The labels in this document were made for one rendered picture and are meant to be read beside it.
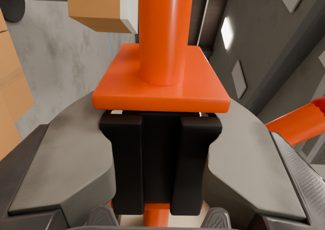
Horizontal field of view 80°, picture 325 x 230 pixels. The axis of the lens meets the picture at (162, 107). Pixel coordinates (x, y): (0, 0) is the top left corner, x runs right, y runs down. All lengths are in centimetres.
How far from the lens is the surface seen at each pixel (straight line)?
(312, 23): 410
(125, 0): 150
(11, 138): 52
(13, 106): 119
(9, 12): 213
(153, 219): 17
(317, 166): 235
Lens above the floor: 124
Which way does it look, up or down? 1 degrees up
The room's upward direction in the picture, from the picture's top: 92 degrees clockwise
